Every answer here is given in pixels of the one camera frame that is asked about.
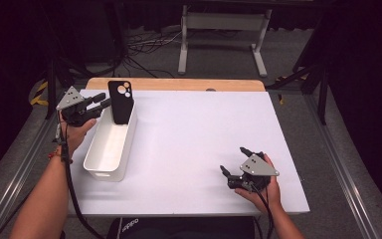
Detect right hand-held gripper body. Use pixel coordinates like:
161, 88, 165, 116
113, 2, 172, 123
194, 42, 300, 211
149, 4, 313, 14
227, 150, 281, 194

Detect red bracelet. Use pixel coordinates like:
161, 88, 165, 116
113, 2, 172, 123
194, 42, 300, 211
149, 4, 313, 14
48, 148, 64, 161

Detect aluminium frame rail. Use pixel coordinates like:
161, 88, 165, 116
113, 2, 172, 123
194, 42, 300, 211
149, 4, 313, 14
302, 94, 382, 239
0, 109, 61, 239

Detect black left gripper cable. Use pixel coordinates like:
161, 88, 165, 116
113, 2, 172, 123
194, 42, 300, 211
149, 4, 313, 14
57, 111, 107, 239

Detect yellow black floor tape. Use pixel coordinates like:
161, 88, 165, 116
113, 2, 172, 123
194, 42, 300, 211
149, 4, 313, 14
29, 81, 50, 108

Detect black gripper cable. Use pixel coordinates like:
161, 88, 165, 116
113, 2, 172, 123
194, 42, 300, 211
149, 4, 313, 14
57, 111, 107, 239
250, 183, 277, 239

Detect person's left hand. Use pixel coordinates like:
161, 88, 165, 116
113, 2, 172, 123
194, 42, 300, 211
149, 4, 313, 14
59, 118, 97, 158

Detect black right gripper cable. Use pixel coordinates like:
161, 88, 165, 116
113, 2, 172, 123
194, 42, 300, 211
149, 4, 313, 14
250, 183, 277, 239

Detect person's right hand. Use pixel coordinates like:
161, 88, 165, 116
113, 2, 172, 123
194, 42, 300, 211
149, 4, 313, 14
234, 153, 283, 213

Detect black phone case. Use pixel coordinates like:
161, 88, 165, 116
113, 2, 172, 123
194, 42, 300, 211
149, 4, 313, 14
107, 80, 135, 125

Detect white metal desk frame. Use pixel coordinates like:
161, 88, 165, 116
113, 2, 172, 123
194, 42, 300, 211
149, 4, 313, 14
177, 4, 273, 78

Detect white plastic container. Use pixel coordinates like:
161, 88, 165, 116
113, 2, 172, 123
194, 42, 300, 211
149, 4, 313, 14
83, 96, 138, 183

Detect black tripod stand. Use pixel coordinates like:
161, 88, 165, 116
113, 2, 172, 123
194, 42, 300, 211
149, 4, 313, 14
44, 59, 94, 120
265, 19, 332, 125

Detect person's black shorts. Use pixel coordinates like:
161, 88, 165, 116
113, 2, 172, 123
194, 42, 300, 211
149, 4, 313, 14
106, 216, 257, 239

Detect bundle of floor cables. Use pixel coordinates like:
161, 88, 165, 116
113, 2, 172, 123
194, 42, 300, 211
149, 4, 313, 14
122, 28, 183, 79

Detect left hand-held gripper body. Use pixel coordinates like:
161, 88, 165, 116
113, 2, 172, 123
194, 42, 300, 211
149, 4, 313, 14
56, 86, 104, 127

